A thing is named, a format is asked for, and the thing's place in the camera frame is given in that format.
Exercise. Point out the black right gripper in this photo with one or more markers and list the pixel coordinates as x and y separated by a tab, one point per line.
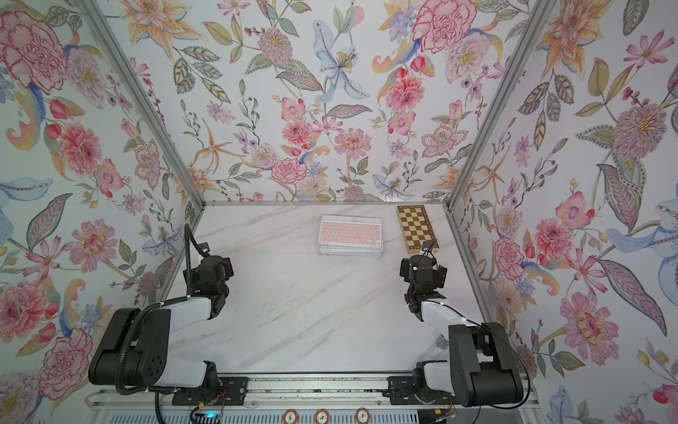
408	268

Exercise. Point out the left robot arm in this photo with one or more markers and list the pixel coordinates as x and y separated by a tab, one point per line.
134	356

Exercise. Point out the yellow keyboard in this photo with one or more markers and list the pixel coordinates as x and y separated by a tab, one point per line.
341	249

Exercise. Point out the aluminium frame post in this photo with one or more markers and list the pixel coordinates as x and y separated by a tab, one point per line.
103	33
536	21

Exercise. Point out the wooden chessboard box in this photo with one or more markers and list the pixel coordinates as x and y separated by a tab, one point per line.
416	228

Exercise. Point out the pink keyboard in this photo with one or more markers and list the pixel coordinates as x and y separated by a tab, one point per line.
347	231

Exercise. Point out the aluminium frame post left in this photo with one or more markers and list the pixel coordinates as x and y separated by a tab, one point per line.
103	33

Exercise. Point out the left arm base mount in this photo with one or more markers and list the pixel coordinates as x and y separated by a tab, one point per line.
222	392

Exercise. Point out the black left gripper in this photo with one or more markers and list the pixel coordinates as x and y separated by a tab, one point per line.
227	268

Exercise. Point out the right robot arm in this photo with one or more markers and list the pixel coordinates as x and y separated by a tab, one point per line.
482	368

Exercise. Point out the aluminium front rail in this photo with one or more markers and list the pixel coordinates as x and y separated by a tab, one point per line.
369	390

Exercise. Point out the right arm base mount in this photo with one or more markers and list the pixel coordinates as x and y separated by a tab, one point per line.
411	390

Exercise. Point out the aluminium frame post right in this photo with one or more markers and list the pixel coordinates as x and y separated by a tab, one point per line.
536	21

